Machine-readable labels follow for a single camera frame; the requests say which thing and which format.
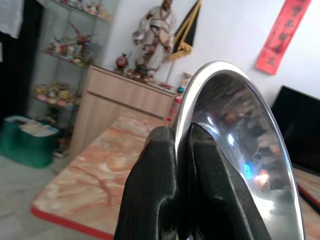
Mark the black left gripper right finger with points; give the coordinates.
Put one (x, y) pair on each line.
(212, 190)

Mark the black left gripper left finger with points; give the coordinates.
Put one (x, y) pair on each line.
(150, 180)

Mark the shiny steel plate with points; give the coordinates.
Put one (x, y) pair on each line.
(265, 140)

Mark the red bottle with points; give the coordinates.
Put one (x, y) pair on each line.
(174, 108)

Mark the light wood cabinet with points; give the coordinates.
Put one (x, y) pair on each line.
(117, 100)

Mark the blue round ornament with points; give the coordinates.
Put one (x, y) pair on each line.
(181, 89)

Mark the black television screen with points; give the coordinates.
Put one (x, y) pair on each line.
(300, 125)

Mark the dark teapot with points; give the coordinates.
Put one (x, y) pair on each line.
(144, 69)

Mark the red round vase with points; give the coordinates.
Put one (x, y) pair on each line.
(121, 60)

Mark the stack of papers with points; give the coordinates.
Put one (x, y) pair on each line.
(37, 127)

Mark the green storage bin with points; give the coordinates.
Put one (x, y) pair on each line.
(27, 147)

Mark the robed man statue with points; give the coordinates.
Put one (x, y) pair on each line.
(156, 32)

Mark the glass display shelf with figurines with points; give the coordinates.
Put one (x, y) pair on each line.
(67, 50)

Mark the black and yellow flag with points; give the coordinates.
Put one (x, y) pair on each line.
(188, 30)

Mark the red paper scroll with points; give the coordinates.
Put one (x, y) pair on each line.
(282, 37)

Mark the white hanging cloth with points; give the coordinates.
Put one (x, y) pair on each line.
(11, 15)

